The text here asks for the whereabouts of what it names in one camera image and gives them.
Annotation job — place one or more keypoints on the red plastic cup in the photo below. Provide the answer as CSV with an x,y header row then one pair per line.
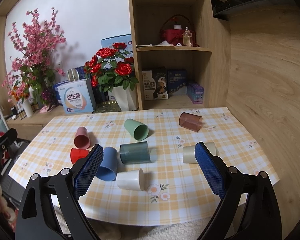
x,y
76,154

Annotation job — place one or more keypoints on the white faceted vase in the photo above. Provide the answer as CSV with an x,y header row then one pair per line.
x,y
125,98

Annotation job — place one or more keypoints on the pink plastic cup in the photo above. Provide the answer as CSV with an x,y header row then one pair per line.
x,y
82,140

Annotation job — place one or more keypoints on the clear glass bottle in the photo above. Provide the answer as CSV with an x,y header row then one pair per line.
x,y
187,38

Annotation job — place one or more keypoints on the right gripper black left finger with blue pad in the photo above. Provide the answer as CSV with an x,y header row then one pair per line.
x,y
36,217

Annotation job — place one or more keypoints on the wooden shelf unit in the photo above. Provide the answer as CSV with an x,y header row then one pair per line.
x,y
208,64

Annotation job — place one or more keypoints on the beige plastic cup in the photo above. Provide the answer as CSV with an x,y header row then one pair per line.
x,y
189,155

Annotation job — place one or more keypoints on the purple small box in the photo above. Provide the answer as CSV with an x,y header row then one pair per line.
x,y
195,92

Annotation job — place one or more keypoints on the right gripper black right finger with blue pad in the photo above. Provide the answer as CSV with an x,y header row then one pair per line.
x,y
261,217

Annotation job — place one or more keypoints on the green speckled cup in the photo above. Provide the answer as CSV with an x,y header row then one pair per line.
x,y
136,129

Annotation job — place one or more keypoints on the dark blue box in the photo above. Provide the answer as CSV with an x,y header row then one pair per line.
x,y
177,82

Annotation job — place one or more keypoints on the blue plastic cup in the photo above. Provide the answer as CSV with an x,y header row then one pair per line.
x,y
108,168

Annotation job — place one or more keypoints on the white and black snack box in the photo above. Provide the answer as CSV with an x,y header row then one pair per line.
x,y
155,84

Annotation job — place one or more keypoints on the pink blossom flower arrangement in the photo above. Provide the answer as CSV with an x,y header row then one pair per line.
x,y
32,71

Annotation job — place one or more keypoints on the red rose bouquet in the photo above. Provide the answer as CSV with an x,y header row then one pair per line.
x,y
112,67

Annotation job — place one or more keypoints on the transparent teal cup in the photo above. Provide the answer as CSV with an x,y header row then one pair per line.
x,y
138,153

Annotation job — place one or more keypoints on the low wooden cabinet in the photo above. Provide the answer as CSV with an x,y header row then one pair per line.
x,y
28,128

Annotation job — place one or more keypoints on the white cylindrical vase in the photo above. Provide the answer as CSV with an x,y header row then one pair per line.
x,y
27,108

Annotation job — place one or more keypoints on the transparent brown cup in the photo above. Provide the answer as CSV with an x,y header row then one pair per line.
x,y
191,121

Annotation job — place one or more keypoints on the white plastic cup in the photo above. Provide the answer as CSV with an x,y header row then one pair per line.
x,y
131,180

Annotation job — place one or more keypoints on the green glass tray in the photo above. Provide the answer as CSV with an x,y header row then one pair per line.
x,y
107,106

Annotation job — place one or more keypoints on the blue probiotic box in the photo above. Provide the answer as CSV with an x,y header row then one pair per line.
x,y
77,97

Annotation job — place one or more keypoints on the yellow plaid floral tablecloth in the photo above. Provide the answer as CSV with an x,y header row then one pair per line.
x,y
175,192

